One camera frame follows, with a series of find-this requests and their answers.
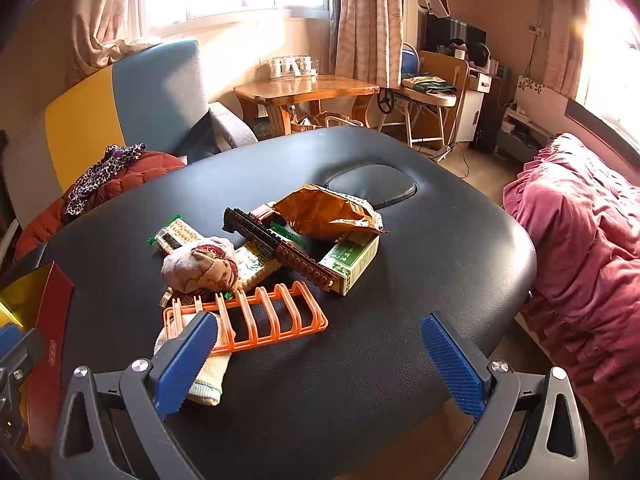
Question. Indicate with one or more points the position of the cracker pack green label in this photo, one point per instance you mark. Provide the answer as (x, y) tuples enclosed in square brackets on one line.
[(252, 267)]

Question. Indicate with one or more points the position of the white cabinet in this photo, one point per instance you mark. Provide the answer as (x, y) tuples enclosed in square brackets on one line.
[(477, 87)]

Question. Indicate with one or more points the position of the wooden chair with cushion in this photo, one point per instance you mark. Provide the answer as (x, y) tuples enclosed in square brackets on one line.
[(431, 84)]

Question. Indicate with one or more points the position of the red quilted jacket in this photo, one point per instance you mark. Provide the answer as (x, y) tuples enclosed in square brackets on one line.
[(149, 166)]

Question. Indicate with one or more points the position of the leopard print cloth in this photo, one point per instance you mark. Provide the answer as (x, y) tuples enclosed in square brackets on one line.
[(115, 159)]

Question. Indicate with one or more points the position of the brown black brick bar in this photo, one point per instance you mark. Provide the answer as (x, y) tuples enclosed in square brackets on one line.
[(271, 246)]

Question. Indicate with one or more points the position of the green tea box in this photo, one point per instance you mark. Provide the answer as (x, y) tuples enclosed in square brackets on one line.
[(349, 258)]

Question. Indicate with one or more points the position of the orange plastic rack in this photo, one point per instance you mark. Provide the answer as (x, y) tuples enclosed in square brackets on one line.
[(247, 322)]

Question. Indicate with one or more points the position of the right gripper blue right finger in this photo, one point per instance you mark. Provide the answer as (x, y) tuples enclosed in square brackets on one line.
[(461, 365)]

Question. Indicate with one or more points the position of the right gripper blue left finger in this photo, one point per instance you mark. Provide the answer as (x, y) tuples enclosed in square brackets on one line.
[(176, 365)]

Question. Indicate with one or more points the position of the pink ruffled bedspread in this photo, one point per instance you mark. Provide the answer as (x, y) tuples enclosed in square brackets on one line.
[(583, 219)]

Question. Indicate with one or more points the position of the red gold tray box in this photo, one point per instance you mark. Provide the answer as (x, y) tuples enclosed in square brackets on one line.
[(36, 304)]

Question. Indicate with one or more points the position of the cracker pack with black stripe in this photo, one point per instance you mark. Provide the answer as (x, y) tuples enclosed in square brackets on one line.
[(174, 234)]

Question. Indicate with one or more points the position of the black monitor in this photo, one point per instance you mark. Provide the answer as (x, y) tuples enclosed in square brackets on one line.
[(441, 32)]

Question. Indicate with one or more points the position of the small red candy packet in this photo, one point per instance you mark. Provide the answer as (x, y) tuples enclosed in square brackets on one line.
[(265, 214)]

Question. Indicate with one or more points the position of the glass letters ornament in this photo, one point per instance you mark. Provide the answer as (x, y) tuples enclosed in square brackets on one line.
[(289, 66)]

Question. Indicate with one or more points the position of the cream white sock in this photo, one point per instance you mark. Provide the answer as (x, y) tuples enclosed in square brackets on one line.
[(207, 386)]

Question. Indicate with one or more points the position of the orange snack bag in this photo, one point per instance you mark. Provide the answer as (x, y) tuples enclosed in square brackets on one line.
[(327, 215)]

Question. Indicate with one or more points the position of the beige patterned curtain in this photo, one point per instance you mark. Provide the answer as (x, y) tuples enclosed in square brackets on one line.
[(370, 34)]

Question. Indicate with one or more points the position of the yellow blue grey armchair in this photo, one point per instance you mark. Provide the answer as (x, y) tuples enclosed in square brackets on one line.
[(155, 97)]

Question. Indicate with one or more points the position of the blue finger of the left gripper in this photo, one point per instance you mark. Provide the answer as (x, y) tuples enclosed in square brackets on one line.
[(10, 336)]

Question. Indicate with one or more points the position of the wooden side table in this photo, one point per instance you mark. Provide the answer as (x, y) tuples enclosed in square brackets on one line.
[(277, 95)]

